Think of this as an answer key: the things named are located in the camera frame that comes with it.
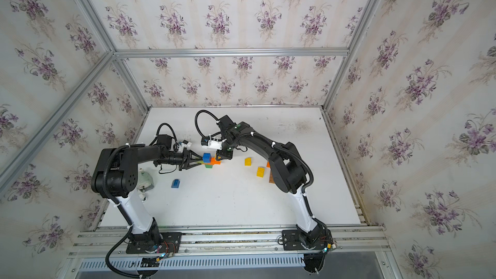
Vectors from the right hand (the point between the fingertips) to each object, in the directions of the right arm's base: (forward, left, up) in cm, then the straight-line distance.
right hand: (222, 153), depth 91 cm
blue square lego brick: (-3, +7, +1) cm, 7 cm away
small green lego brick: (-4, +7, -6) cm, 10 cm away
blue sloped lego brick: (-14, +20, -5) cm, 25 cm away
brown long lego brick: (-11, -24, -6) cm, 27 cm away
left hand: (-3, +10, -3) cm, 11 cm away
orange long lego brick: (-4, +4, -2) cm, 6 cm away
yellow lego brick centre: (-7, -19, -5) cm, 21 cm away
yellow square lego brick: (-1, -13, -7) cm, 14 cm away
